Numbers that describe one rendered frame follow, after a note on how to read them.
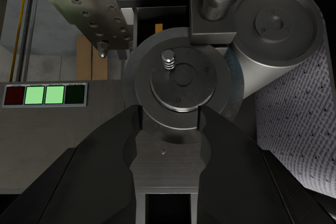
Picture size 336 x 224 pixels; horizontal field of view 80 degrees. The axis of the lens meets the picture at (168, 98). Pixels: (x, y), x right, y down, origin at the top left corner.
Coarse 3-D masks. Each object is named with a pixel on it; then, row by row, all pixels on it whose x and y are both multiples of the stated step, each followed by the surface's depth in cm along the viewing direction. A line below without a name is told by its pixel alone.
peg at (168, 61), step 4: (164, 52) 20; (168, 52) 20; (172, 52) 20; (164, 56) 20; (168, 56) 20; (172, 56) 20; (164, 60) 20; (168, 60) 20; (172, 60) 20; (164, 64) 22; (168, 64) 21; (172, 64) 22; (168, 68) 22; (172, 68) 22
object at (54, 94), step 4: (48, 88) 59; (52, 88) 59; (56, 88) 59; (60, 88) 59; (48, 92) 59; (52, 92) 59; (56, 92) 59; (60, 92) 59; (48, 96) 59; (52, 96) 59; (56, 96) 59; (60, 96) 59; (48, 100) 58; (52, 100) 58; (56, 100) 58; (60, 100) 58
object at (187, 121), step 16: (160, 48) 25; (208, 48) 25; (144, 64) 25; (224, 64) 24; (144, 80) 24; (224, 80) 24; (144, 96) 24; (224, 96) 23; (160, 112) 23; (176, 112) 23; (192, 112) 23; (176, 128) 23; (192, 128) 23
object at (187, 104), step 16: (176, 48) 23; (192, 48) 23; (160, 64) 23; (176, 64) 23; (192, 64) 23; (208, 64) 23; (160, 80) 23; (176, 80) 22; (192, 80) 23; (208, 80) 22; (160, 96) 22; (176, 96) 22; (192, 96) 22; (208, 96) 22
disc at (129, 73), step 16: (160, 32) 26; (176, 32) 26; (144, 48) 26; (224, 48) 25; (128, 64) 25; (128, 80) 25; (240, 80) 24; (128, 96) 24; (240, 96) 24; (144, 112) 24; (224, 112) 24; (144, 128) 24; (160, 128) 23
